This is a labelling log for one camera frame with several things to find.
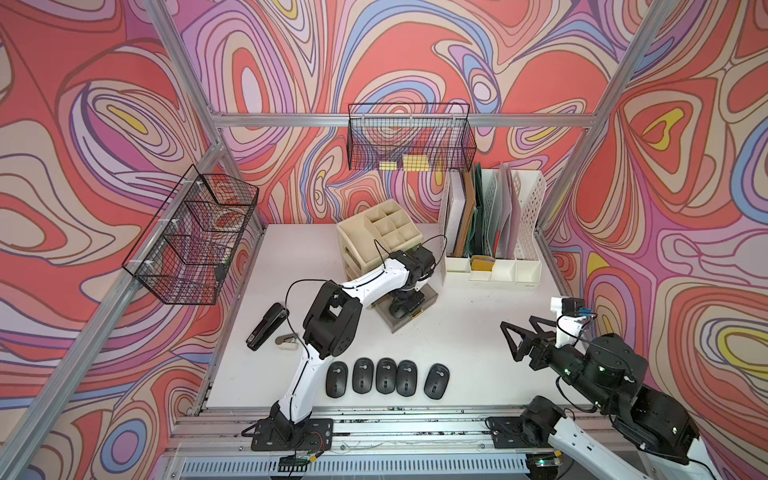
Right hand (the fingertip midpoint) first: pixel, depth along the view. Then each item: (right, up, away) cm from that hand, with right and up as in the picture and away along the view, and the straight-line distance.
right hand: (517, 331), depth 63 cm
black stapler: (-62, -3, +29) cm, 69 cm away
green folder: (+1, +20, +33) cm, 38 cm away
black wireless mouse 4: (-23, -18, +17) cm, 33 cm away
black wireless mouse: (-42, -18, +19) cm, 49 cm away
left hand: (-21, +1, +32) cm, 38 cm away
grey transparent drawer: (-29, 0, +33) cm, 44 cm away
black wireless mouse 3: (-28, -17, +18) cm, 37 cm away
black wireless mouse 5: (-14, -18, +17) cm, 29 cm away
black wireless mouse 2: (-34, -17, +18) cm, 43 cm away
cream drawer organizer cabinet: (-33, +21, +24) cm, 46 cm away
